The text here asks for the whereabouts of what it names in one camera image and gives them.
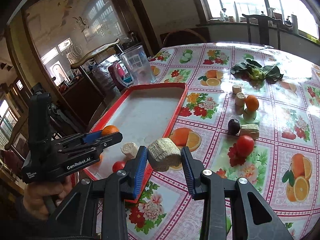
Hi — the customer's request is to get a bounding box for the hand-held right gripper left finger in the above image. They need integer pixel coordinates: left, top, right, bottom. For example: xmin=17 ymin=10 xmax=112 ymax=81
xmin=42 ymin=146 xmax=148 ymax=240

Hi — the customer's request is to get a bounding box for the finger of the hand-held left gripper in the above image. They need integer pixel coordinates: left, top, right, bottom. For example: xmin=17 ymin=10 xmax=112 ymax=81
xmin=59 ymin=131 xmax=103 ymax=146
xmin=58 ymin=132 xmax=123 ymax=156

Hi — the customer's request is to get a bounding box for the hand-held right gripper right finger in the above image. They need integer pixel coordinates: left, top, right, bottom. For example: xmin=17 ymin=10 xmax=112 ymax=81
xmin=181 ymin=147 xmax=293 ymax=240

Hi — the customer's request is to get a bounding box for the orange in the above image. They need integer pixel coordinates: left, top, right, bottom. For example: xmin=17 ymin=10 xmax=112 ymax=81
xmin=101 ymin=125 xmax=120 ymax=136
xmin=245 ymin=95 xmax=259 ymax=112

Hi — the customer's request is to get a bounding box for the red plastic tray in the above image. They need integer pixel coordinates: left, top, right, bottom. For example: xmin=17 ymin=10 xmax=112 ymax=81
xmin=81 ymin=82 xmax=188 ymax=204

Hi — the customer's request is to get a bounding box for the person's left hand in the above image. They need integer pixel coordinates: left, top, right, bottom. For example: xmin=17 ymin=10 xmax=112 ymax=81
xmin=23 ymin=173 xmax=73 ymax=221

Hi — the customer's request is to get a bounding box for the small red tomato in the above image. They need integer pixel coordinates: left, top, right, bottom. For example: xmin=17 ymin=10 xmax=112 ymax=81
xmin=112 ymin=161 xmax=126 ymax=173

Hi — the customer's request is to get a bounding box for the pink plastic jug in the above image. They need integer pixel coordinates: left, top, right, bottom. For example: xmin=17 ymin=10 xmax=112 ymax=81
xmin=108 ymin=63 xmax=136 ymax=91

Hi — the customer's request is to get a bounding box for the dark purple plum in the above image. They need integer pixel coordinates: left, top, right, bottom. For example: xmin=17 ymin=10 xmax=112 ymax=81
xmin=228 ymin=118 xmax=241 ymax=136

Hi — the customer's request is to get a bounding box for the light wooden chair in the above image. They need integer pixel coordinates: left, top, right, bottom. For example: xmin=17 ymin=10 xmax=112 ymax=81
xmin=70 ymin=38 xmax=125 ymax=100

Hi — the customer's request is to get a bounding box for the corn piece beside orange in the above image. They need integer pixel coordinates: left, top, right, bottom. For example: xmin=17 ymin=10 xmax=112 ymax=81
xmin=235 ymin=92 xmax=247 ymax=115

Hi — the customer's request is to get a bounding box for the floral fruit print tablecloth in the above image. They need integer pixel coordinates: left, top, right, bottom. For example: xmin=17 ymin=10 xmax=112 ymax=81
xmin=99 ymin=42 xmax=320 ymax=240

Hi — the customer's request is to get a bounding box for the leafy green vegetable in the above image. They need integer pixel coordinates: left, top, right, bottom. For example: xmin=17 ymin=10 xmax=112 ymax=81
xmin=230 ymin=59 xmax=284 ymax=82

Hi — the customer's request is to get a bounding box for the round-backed dark chair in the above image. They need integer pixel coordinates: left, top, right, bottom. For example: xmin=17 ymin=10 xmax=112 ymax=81
xmin=162 ymin=29 xmax=208 ymax=47

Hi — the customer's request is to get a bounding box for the dark wooden chair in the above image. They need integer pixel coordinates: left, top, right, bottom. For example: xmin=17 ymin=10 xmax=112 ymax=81
xmin=241 ymin=13 xmax=282 ymax=49

